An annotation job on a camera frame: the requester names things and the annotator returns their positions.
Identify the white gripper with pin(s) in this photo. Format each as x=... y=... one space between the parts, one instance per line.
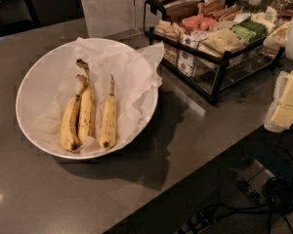
x=281 y=118

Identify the yellow banana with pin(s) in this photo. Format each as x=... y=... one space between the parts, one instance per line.
x=108 y=126
x=86 y=123
x=68 y=133

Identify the white bowl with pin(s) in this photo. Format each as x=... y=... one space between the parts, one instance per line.
x=39 y=85

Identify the green tea packets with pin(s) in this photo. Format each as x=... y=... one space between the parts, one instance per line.
x=249 y=30

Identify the white creamer cups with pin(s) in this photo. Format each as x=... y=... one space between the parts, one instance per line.
x=186 y=60

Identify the pink sweetener packets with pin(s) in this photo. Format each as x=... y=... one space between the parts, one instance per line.
x=198 y=22

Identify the black power strip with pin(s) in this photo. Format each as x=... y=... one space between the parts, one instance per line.
x=197 y=222

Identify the white paper liner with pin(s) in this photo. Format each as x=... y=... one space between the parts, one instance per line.
x=127 y=78

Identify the white paper bag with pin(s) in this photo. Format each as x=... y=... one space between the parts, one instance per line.
x=108 y=17

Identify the black appliance with blue light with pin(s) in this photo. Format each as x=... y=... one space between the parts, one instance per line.
x=17 y=16

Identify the black wire condiment rack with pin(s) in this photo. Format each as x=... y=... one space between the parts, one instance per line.
x=222 y=59

